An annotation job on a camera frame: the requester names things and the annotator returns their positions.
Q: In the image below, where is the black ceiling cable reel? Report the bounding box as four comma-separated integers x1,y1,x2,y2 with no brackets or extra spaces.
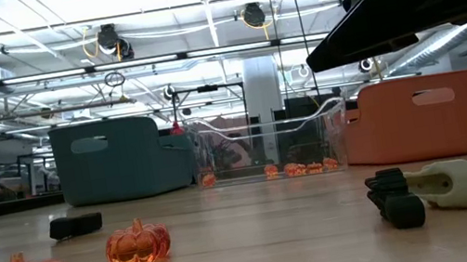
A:
356,55,375,74
160,82,179,104
94,20,136,63
240,1,268,31

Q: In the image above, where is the teal plastic bin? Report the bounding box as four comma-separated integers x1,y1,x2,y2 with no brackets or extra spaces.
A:
47,106,201,212

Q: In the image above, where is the small red object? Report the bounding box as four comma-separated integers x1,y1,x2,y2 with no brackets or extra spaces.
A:
168,118,186,137

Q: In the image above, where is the black plastic decoration piece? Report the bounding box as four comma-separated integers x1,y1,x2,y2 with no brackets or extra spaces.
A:
46,210,106,242
361,163,429,236

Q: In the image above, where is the orange plastic bin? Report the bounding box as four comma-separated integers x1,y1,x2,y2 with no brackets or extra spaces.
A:
333,68,467,174

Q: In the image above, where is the clear plastic bin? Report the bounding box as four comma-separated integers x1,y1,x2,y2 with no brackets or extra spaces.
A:
182,93,357,194

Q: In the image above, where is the black gantry frame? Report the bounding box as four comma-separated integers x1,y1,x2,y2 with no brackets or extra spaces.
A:
168,78,250,127

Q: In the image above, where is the off-white plastic skull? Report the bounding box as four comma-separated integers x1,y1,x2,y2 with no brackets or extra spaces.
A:
402,156,467,218

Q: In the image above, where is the hanging wire ring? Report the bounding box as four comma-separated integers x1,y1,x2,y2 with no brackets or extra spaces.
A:
102,69,127,89

